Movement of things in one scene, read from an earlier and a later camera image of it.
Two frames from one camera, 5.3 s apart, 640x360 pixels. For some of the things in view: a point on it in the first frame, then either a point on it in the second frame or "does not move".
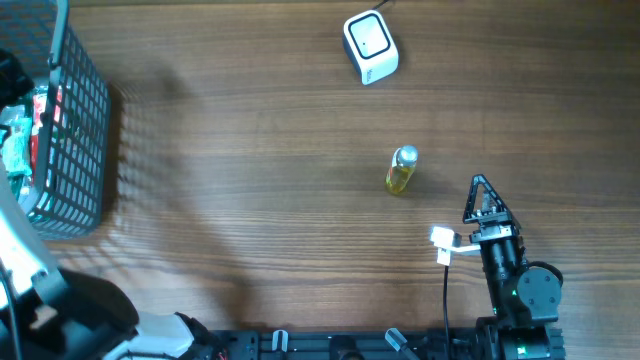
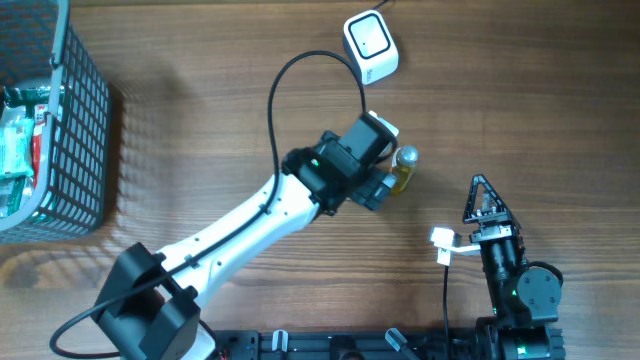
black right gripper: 494,225 does not move
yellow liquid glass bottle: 403,162 does not move
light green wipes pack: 17,148 does not move
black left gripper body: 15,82 -> 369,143
